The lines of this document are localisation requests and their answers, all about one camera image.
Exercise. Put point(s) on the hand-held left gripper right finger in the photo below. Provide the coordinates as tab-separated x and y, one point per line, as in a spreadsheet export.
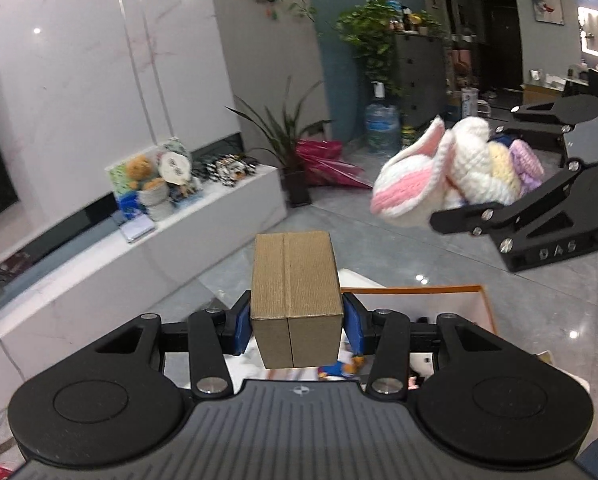
354	330

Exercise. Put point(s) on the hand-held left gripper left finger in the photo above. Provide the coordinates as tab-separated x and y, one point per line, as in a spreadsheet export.
242	330

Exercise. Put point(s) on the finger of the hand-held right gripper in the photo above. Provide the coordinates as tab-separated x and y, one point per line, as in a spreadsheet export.
541	112
479	220

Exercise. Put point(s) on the brown dog plush blue outfit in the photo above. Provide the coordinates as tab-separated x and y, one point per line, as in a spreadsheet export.
341	367

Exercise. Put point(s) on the white crochet bunny plush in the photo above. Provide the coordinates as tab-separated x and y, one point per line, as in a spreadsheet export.
449	175

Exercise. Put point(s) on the brown cardboard cube box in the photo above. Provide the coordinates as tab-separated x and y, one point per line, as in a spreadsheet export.
294	300

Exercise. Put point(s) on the orange cardboard box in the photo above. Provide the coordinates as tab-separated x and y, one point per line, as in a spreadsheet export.
429	300

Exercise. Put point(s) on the green can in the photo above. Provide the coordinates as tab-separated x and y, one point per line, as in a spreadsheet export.
407	136

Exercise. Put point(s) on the grey drawer cabinet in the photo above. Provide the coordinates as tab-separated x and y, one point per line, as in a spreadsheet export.
421	80

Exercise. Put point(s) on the white marble tv cabinet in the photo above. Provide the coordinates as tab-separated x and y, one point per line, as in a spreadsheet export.
129	270

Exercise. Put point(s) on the large blue water bottle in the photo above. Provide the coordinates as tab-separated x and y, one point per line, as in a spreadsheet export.
383	127

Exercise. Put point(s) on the teddy bear on cabinet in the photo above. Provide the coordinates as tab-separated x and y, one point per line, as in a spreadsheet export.
156	202

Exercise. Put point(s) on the red pink bag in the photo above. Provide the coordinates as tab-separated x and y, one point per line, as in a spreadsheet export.
329	162

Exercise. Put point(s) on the black white toy cars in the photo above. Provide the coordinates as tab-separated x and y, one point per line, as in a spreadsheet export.
226	170

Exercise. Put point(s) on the green pothos plant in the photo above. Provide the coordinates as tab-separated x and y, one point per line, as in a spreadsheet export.
369	35

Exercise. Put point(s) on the long-leaf potted plant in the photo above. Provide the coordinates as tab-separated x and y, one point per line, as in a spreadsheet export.
286	145

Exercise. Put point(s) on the brown teddy bear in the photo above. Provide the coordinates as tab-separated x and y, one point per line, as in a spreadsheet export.
140	167

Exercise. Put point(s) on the framed wall picture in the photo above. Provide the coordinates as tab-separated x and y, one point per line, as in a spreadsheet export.
546	2

